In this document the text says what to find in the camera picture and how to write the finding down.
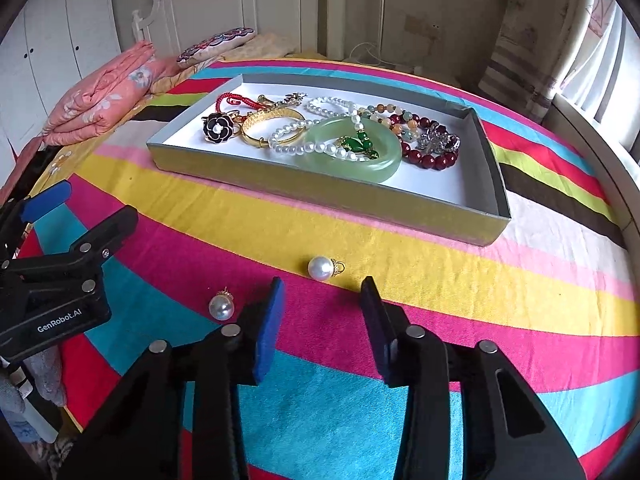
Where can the striped bed sheet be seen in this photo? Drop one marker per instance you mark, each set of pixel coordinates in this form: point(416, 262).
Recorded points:
point(450, 285)

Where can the pink folded quilt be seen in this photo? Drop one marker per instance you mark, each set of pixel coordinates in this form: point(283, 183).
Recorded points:
point(100, 95)

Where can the embroidered pillow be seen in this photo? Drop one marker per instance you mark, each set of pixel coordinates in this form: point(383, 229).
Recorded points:
point(215, 47)

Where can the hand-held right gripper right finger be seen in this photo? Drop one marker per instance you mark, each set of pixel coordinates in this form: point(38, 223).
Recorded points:
point(380, 340)

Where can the pearl earring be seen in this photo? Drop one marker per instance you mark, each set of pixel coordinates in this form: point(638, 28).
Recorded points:
point(320, 267)
point(221, 306)

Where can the patterned curtain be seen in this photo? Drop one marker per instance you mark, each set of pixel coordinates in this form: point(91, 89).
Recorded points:
point(520, 60)

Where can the white lamp pole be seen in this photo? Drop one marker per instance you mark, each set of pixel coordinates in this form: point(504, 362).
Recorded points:
point(383, 10)

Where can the yellow floral pillow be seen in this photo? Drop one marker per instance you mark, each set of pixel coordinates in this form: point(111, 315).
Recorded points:
point(265, 45)

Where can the grey cardboard box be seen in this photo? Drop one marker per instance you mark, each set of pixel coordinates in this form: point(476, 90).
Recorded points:
point(350, 205)

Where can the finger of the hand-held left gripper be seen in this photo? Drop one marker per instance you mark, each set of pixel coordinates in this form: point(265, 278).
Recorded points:
point(107, 230)
point(47, 200)

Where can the white headboard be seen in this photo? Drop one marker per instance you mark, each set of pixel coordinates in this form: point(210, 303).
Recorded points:
point(210, 5)

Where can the white wardrobe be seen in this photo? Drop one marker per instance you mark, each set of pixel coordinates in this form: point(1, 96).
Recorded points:
point(55, 35)

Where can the green jade bangle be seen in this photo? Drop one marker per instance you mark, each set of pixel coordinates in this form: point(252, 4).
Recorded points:
point(350, 172)

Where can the gold bangle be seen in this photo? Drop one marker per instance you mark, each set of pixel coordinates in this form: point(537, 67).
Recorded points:
point(257, 140)

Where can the silver brooch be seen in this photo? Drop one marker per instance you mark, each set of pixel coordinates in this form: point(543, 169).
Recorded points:
point(442, 141)

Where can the wall socket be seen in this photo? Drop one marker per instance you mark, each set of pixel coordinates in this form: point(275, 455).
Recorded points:
point(422, 27)

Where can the person's left hand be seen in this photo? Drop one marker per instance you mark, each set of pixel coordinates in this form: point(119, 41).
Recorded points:
point(47, 375)

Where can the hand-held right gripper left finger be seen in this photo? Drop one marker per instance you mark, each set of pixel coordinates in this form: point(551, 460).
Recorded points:
point(267, 340)

